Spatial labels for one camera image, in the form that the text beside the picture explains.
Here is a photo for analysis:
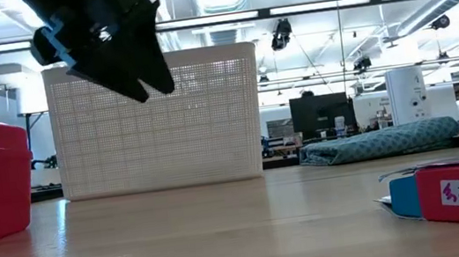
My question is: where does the small white bottle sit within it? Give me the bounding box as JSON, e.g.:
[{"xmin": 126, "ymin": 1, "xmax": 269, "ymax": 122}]
[{"xmin": 333, "ymin": 114, "xmax": 348, "ymax": 136}]

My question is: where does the black overhead frame light bar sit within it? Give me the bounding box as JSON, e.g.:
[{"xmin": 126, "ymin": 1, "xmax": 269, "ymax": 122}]
[{"xmin": 0, "ymin": 0, "xmax": 420, "ymax": 55}]

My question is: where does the black computer monitor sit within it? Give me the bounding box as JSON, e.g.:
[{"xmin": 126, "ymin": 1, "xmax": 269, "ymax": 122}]
[{"xmin": 288, "ymin": 89, "xmax": 359, "ymax": 142}]

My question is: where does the teal patterned folded cloth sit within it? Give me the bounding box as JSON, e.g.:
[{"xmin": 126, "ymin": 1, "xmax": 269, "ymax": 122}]
[{"xmin": 295, "ymin": 114, "xmax": 459, "ymax": 171}]

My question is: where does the thin hanging cable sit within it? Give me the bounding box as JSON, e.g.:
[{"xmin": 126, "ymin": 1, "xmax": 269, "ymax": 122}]
[{"xmin": 332, "ymin": 0, "xmax": 351, "ymax": 84}]

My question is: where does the white perforated plastic basket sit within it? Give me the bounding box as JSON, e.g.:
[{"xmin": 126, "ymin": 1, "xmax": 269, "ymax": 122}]
[{"xmin": 41, "ymin": 39, "xmax": 273, "ymax": 205}]

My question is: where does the tall white panel device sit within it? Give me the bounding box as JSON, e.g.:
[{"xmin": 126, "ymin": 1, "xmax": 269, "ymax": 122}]
[{"xmin": 384, "ymin": 65, "xmax": 433, "ymax": 128}]

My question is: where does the black ceiling-mounted camera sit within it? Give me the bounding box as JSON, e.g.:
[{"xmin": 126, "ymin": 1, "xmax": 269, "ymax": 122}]
[
  {"xmin": 267, "ymin": 17, "xmax": 295, "ymax": 53},
  {"xmin": 428, "ymin": 12, "xmax": 453, "ymax": 32},
  {"xmin": 351, "ymin": 54, "xmax": 374, "ymax": 74}
]

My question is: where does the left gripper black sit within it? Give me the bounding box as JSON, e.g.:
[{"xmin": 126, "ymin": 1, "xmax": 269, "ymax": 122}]
[{"xmin": 19, "ymin": 0, "xmax": 185, "ymax": 119}]

